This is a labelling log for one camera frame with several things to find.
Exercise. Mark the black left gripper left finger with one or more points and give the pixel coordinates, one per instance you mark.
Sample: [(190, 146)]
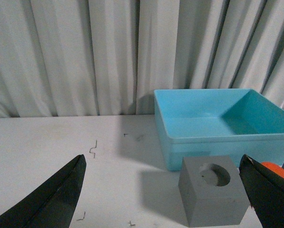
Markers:
[(53, 203)]

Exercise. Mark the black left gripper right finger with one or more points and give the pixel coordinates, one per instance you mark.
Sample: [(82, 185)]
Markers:
[(265, 191)]

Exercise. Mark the gray cube with round hole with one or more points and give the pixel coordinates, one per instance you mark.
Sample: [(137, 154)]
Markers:
[(212, 191)]

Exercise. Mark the light blue plastic box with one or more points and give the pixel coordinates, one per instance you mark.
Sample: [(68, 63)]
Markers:
[(217, 122)]

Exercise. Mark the orange round part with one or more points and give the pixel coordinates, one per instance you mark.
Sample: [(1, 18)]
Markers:
[(274, 168)]

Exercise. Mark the white pleated curtain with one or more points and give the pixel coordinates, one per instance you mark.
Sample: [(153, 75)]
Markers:
[(107, 57)]

